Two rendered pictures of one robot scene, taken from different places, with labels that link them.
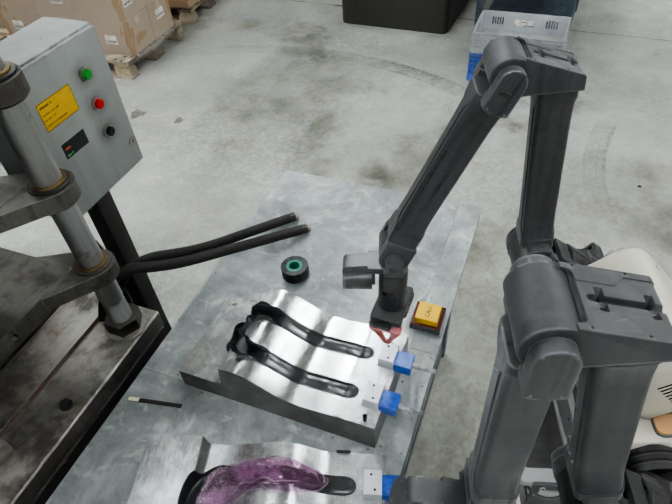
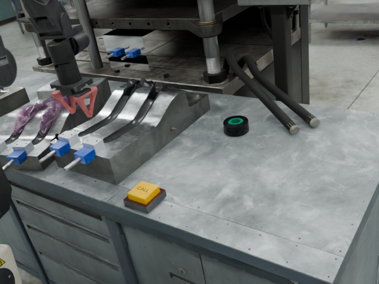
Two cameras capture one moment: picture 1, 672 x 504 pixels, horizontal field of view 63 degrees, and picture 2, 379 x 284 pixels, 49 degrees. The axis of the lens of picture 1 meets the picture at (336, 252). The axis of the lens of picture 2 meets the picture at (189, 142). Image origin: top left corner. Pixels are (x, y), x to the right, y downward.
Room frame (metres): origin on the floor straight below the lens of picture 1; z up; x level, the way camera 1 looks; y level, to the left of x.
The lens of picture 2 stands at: (1.25, -1.04, 1.44)
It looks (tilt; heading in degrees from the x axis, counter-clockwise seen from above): 29 degrees down; 105
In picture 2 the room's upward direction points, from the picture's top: 10 degrees counter-clockwise
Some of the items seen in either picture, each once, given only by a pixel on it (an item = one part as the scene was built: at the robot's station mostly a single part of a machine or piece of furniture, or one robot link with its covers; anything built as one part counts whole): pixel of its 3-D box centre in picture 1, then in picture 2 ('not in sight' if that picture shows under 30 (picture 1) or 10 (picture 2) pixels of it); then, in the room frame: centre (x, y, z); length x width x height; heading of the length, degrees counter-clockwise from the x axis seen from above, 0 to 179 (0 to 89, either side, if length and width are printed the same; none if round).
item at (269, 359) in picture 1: (295, 347); (126, 106); (0.76, 0.11, 0.92); 0.35 x 0.16 x 0.09; 65
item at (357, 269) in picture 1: (372, 265); (64, 33); (0.72, -0.07, 1.21); 0.11 x 0.09 x 0.12; 83
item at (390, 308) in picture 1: (392, 295); (68, 74); (0.72, -0.11, 1.12); 0.10 x 0.07 x 0.07; 156
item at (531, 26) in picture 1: (520, 35); not in sight; (3.63, -1.39, 0.28); 0.61 x 0.41 x 0.15; 63
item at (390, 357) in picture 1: (408, 364); (82, 157); (0.71, -0.14, 0.89); 0.13 x 0.05 x 0.05; 65
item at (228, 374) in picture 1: (293, 354); (135, 118); (0.78, 0.12, 0.87); 0.50 x 0.26 x 0.14; 65
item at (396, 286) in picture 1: (390, 275); (62, 50); (0.72, -0.10, 1.18); 0.07 x 0.06 x 0.07; 83
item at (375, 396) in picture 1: (394, 404); (57, 150); (0.61, -0.10, 0.89); 0.13 x 0.05 x 0.05; 65
